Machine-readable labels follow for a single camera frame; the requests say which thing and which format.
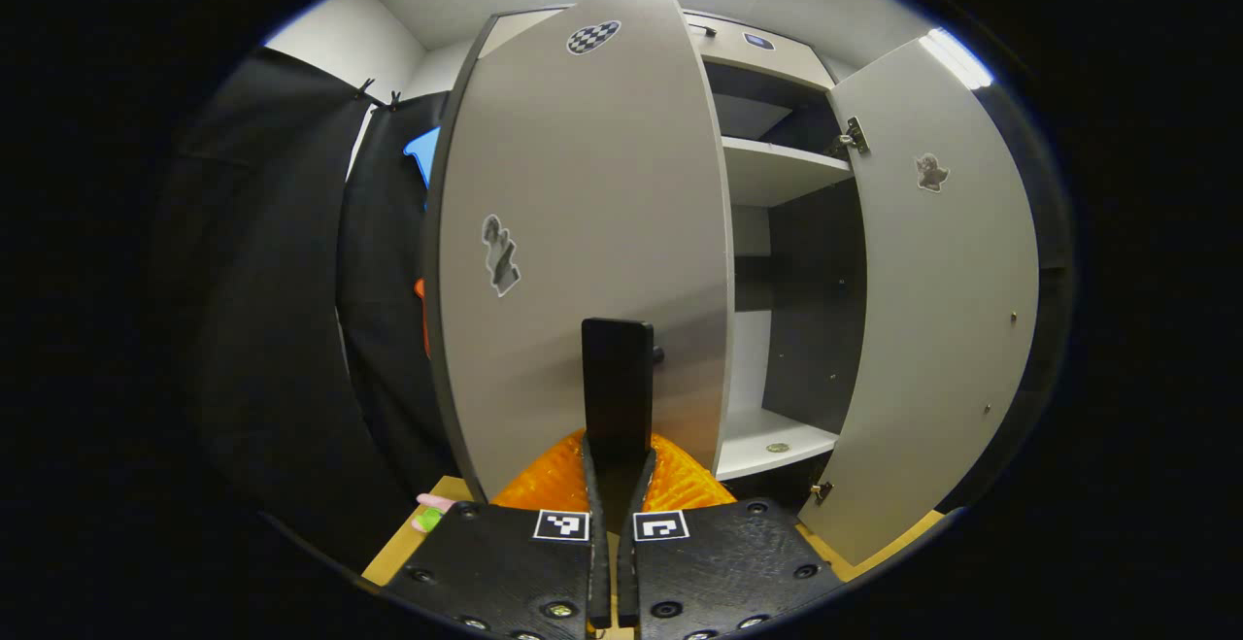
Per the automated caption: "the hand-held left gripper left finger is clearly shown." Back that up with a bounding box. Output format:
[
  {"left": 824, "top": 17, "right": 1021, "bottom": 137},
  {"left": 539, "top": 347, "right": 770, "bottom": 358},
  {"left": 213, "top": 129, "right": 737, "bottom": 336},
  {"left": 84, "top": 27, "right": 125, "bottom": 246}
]
[{"left": 386, "top": 429, "right": 613, "bottom": 640}]

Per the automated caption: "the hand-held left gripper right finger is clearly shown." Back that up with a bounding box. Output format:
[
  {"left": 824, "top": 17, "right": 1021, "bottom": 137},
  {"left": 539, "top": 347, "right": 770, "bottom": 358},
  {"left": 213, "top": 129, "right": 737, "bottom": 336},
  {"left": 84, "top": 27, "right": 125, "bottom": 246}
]
[{"left": 617, "top": 431, "right": 846, "bottom": 640}]

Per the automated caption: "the black door handle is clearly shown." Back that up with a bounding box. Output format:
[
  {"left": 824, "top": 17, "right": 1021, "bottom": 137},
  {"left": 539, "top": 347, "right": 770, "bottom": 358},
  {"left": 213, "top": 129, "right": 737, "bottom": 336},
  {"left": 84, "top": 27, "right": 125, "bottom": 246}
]
[{"left": 581, "top": 318, "right": 666, "bottom": 524}]

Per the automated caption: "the grey double-door shoe cabinet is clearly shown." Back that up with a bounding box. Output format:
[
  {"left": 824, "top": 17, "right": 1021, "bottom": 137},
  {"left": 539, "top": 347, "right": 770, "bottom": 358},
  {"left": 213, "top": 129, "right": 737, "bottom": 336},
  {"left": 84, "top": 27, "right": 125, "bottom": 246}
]
[{"left": 471, "top": 7, "right": 870, "bottom": 515}]

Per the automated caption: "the grey shoe cabinet door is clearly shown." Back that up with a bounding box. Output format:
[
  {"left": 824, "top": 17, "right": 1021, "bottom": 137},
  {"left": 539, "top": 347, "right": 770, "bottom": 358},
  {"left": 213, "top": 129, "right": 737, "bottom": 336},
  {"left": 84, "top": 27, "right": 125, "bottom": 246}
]
[
  {"left": 798, "top": 36, "right": 1042, "bottom": 568},
  {"left": 422, "top": 0, "right": 736, "bottom": 505}
]

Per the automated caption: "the grey cabinet shelf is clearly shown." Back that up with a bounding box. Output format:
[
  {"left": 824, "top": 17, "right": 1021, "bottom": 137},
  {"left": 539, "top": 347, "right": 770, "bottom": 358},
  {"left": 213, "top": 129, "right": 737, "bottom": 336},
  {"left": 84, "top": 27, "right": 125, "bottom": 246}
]
[
  {"left": 722, "top": 137, "right": 856, "bottom": 209},
  {"left": 716, "top": 407, "right": 839, "bottom": 482}
]

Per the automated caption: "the green plush toy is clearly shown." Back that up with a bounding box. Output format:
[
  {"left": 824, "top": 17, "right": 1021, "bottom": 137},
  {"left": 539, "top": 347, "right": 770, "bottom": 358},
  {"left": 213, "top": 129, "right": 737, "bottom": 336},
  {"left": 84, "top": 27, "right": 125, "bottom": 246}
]
[{"left": 413, "top": 492, "right": 457, "bottom": 534}]

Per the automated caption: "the black backdrop cloth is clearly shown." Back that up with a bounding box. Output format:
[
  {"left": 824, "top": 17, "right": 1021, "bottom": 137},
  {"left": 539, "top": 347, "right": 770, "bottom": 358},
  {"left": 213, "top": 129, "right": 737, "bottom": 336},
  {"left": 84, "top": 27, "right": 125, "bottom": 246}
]
[{"left": 155, "top": 46, "right": 1074, "bottom": 573}]

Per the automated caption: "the ceiling light panel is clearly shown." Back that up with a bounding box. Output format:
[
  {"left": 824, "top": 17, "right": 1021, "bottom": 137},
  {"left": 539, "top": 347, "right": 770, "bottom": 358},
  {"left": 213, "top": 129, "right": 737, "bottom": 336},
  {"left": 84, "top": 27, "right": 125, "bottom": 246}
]
[{"left": 918, "top": 28, "right": 994, "bottom": 90}]

